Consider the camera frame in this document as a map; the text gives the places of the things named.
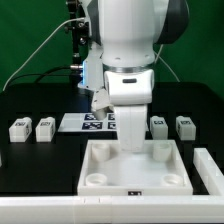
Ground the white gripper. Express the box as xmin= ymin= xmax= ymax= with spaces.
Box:
xmin=105 ymin=69 xmax=154 ymax=152

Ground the white L-shaped fence wall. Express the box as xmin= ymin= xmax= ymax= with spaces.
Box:
xmin=0 ymin=148 xmax=224 ymax=224

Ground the black cable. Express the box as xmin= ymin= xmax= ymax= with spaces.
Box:
xmin=5 ymin=65 xmax=75 ymax=89

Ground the white sheet with tags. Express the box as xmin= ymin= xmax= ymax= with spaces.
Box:
xmin=57 ymin=112 xmax=150 ymax=133

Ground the white cable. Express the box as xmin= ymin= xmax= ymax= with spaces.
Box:
xmin=2 ymin=17 xmax=86 ymax=92

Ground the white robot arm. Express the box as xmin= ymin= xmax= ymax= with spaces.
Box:
xmin=79 ymin=0 xmax=189 ymax=151

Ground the white square tabletop panel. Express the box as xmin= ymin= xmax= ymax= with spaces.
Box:
xmin=77 ymin=140 xmax=193 ymax=196

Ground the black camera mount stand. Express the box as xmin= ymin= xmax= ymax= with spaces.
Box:
xmin=65 ymin=0 xmax=89 ymax=85

